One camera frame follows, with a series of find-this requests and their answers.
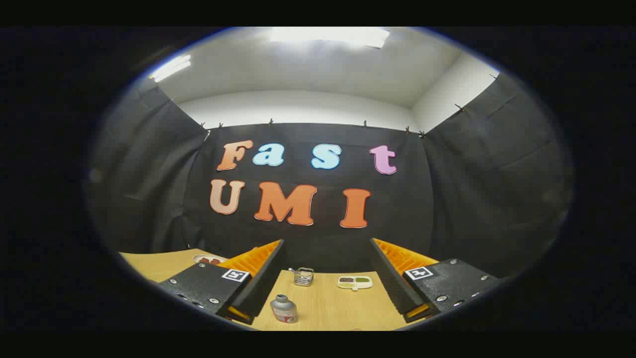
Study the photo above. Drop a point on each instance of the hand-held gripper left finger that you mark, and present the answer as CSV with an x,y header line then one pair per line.
x,y
263,283

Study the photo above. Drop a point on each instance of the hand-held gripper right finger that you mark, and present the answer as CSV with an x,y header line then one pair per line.
x,y
392,283

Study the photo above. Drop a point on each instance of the silver juice bottle red label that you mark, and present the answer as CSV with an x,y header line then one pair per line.
x,y
284,311

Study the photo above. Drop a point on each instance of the white divided dish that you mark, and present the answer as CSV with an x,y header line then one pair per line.
x,y
355,285

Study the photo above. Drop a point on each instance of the wooden table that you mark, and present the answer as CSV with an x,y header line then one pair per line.
x,y
338,308

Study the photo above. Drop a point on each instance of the white oval plate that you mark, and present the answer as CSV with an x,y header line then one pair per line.
x,y
198,256

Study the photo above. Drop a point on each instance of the long ceiling light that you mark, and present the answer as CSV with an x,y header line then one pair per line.
x,y
170,68

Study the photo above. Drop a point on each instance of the wide ceiling light panel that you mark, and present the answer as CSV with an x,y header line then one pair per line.
x,y
328,36

